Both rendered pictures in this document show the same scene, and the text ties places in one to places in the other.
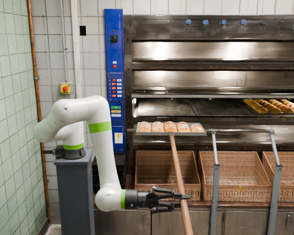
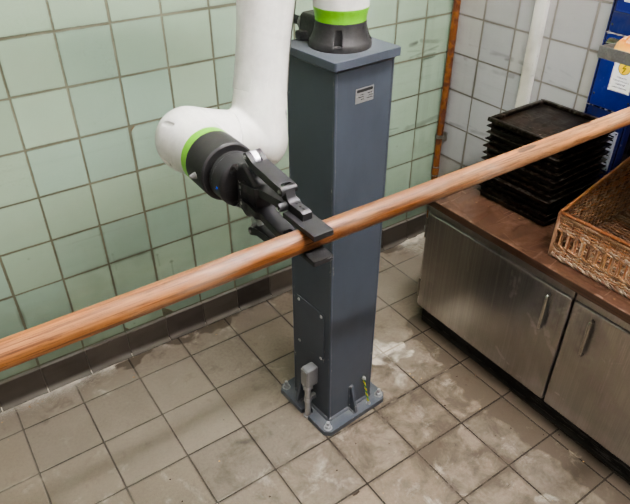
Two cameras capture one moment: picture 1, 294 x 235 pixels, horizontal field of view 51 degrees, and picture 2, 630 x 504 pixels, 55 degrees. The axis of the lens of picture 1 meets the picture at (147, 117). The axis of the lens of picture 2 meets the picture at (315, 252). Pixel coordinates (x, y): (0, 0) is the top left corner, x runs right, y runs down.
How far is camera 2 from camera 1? 1.17 m
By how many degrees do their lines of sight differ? 52
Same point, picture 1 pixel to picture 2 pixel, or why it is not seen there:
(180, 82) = not seen: outside the picture
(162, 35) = not seen: outside the picture
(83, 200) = (324, 165)
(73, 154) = (322, 36)
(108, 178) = (238, 94)
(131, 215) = (524, 284)
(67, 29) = not seen: outside the picture
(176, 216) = not seen: outside the picture
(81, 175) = (324, 98)
